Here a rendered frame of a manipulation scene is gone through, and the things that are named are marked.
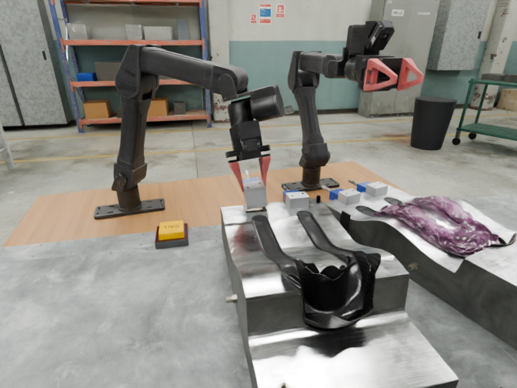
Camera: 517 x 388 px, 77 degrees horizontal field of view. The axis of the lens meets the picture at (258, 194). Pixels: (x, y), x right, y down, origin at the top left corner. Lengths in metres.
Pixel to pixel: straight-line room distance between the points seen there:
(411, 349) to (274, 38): 5.87
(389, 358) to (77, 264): 0.67
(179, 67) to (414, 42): 6.09
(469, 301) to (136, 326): 0.60
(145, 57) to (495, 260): 0.82
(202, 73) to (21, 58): 5.45
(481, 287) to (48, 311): 0.79
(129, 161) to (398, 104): 6.12
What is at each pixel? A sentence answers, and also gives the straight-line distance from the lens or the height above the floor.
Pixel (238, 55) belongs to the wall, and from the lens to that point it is 6.06.
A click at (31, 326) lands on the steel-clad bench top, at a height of 0.80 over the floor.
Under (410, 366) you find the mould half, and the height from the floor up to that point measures 0.86.
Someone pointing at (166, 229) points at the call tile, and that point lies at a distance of 0.85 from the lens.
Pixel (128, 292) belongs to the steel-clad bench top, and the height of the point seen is 0.80.
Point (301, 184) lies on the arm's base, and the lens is 1.16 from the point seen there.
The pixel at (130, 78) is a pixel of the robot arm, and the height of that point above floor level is 1.18.
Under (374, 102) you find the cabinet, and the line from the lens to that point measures 6.47.
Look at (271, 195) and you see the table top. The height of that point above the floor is 0.80.
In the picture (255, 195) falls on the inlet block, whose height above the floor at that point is 0.93.
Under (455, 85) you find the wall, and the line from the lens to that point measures 8.09.
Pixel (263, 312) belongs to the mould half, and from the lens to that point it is 0.50.
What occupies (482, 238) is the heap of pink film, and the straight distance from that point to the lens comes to 0.82.
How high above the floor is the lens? 1.26
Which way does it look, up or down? 25 degrees down
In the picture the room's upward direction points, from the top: straight up
